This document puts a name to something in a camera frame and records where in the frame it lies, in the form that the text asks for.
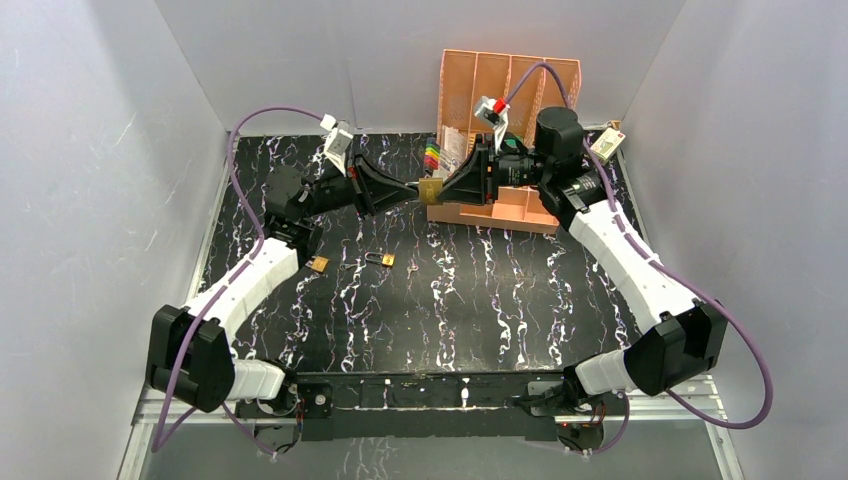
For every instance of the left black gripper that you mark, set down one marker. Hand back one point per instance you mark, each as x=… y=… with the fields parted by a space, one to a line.
x=358 y=183

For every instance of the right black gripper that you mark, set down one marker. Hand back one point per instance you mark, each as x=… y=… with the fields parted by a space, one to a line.
x=469 y=185

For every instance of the brass long-shackle padlock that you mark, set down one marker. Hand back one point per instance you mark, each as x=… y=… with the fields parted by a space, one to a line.
x=379 y=258

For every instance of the brass padlock with keys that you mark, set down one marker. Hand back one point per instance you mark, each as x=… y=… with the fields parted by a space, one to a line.
x=318 y=264

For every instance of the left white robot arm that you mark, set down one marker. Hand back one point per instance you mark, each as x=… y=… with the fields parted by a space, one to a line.
x=189 y=353

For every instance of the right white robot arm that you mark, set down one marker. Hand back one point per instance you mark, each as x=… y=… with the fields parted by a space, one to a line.
x=682 y=334

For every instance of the white card boxes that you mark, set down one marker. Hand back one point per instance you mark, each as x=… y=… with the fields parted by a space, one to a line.
x=454 y=147

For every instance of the orange plastic file organizer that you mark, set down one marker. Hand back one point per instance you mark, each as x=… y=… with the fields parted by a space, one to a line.
x=466 y=76

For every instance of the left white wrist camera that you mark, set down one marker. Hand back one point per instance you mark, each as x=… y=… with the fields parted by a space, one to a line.
x=337 y=142

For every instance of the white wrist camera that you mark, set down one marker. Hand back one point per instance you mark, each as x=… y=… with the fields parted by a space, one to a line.
x=337 y=142
x=494 y=112

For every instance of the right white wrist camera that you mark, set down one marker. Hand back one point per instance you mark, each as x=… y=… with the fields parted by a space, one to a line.
x=494 y=112

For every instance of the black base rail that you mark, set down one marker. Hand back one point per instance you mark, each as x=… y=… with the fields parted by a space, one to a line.
x=432 y=404

